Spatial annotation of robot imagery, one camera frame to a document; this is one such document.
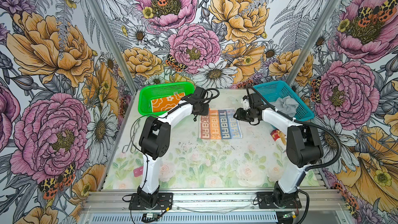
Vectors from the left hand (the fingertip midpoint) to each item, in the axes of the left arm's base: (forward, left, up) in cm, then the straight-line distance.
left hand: (203, 114), depth 96 cm
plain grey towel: (+7, -54, -1) cm, 55 cm away
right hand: (-4, -20, -1) cm, 21 cm away
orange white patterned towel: (+16, +28, -8) cm, 33 cm away
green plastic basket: (+22, +40, -5) cm, 46 cm away
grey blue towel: (-1, -11, -9) cm, 14 cm away
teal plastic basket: (+24, -52, -4) cm, 57 cm away
